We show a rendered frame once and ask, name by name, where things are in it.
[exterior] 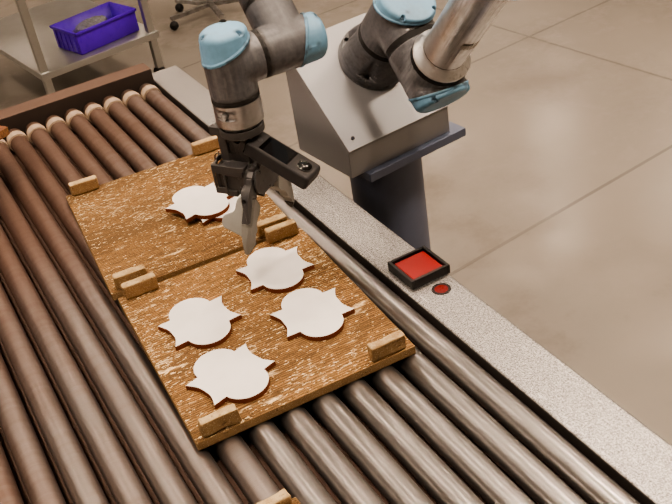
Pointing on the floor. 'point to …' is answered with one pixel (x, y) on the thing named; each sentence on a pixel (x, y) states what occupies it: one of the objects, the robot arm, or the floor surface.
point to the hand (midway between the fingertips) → (274, 231)
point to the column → (401, 190)
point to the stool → (198, 9)
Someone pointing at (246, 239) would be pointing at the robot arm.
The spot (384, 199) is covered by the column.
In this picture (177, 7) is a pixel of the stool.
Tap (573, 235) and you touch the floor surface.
